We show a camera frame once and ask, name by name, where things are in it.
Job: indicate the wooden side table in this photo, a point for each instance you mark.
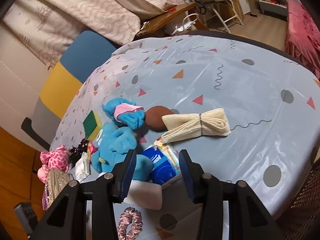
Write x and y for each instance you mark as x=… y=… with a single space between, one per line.
x=151 y=26

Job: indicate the silver ornate tissue box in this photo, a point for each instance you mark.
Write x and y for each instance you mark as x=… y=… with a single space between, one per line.
x=56 y=181

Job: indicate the pink patterned curtain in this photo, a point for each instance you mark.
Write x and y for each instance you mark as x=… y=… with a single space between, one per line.
x=48 y=27

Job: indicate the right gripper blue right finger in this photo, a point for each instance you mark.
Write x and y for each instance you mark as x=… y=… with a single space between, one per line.
x=195 y=184

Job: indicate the grey yellow blue chair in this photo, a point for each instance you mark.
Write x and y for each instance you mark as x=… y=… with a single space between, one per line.
x=86 y=53

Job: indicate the patterned plastic tablecloth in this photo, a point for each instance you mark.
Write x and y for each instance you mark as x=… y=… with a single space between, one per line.
x=271 y=103

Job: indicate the white foam block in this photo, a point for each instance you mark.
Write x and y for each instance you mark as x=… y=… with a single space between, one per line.
x=145 y=195

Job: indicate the wicker chair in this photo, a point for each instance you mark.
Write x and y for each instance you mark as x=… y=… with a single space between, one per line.
x=302 y=218

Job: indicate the blue plush toy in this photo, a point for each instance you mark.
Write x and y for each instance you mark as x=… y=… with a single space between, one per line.
x=113 y=144

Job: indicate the green yellow sponge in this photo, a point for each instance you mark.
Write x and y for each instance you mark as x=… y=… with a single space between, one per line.
x=92 y=125

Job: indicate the wooden cabinet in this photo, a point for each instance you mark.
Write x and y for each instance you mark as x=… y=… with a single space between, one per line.
x=19 y=182

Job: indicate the brown round makeup sponge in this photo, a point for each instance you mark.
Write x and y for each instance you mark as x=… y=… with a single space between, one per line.
x=153 y=118

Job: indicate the white wet wipes pack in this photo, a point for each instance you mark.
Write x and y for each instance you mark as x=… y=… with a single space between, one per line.
x=79 y=168

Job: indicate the cream mesh cloth roll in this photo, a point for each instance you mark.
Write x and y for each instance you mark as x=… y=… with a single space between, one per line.
x=188 y=126

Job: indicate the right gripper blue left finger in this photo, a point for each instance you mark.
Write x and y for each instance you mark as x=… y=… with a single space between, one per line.
x=123 y=174

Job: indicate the blue towel with pink mask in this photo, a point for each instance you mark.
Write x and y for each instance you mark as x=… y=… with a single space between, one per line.
x=123 y=112

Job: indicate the pink satin scrunchie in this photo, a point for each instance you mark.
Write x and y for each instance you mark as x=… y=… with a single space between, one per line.
x=130 y=224

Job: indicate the blue tempo tissue pack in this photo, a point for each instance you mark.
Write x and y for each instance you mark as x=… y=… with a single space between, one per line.
x=166 y=169

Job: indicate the pink bedspread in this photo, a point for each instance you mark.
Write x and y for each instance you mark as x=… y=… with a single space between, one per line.
x=302 y=38

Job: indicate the pink spotted plush toy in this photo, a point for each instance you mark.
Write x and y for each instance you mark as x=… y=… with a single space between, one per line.
x=58 y=159

